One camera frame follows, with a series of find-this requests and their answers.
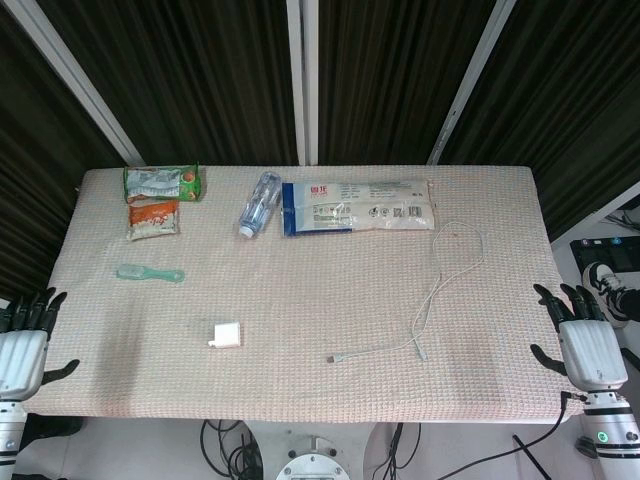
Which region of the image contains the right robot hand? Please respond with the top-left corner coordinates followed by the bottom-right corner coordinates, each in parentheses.
top-left (529, 282), bottom-right (630, 396)

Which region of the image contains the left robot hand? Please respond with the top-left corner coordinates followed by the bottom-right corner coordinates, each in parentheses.
top-left (0, 286), bottom-right (81, 399)

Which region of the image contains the white charger block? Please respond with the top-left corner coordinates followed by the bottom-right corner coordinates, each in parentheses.
top-left (207, 322), bottom-right (243, 350)

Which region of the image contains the white usb cable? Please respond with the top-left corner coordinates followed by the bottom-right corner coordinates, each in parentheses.
top-left (325, 221), bottom-right (487, 365)

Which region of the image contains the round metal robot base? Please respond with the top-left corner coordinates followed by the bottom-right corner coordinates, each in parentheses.
top-left (275, 434), bottom-right (351, 480)

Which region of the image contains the black white sneaker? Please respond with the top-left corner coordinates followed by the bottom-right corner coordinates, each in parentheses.
top-left (581, 259), bottom-right (632, 330)

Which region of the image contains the black electronic device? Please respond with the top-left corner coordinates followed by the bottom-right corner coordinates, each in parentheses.
top-left (569, 234), bottom-right (640, 274)

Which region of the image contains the green plastic comb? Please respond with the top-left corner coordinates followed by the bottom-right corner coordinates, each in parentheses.
top-left (116, 264), bottom-right (186, 287)

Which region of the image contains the orange white snack packet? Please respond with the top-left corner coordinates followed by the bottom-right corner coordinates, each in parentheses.
top-left (127, 199), bottom-right (182, 242)

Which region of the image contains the green snack packet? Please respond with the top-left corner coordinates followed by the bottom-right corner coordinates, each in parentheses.
top-left (123, 162), bottom-right (205, 204)

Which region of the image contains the large white blue food bag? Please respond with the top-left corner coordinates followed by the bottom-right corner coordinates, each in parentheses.
top-left (280, 179), bottom-right (437, 238)

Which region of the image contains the clear plastic water bottle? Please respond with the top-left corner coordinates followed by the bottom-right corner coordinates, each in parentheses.
top-left (237, 171), bottom-right (282, 239)

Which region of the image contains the pink waffle tablecloth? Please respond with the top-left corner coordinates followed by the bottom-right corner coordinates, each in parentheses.
top-left (22, 166), bottom-right (584, 426)

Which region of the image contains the dark curtain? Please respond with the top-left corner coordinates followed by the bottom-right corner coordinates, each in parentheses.
top-left (0, 0), bottom-right (640, 301)

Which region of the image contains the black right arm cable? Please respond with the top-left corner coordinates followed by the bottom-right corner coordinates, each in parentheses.
top-left (369, 389), bottom-right (589, 480)

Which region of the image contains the black cable bundle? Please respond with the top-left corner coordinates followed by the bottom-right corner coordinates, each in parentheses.
top-left (199, 418), bottom-right (266, 480)

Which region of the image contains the white frame post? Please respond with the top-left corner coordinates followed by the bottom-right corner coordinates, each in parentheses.
top-left (426, 0), bottom-right (517, 165)
top-left (286, 0), bottom-right (320, 166)
top-left (8, 0), bottom-right (147, 167)

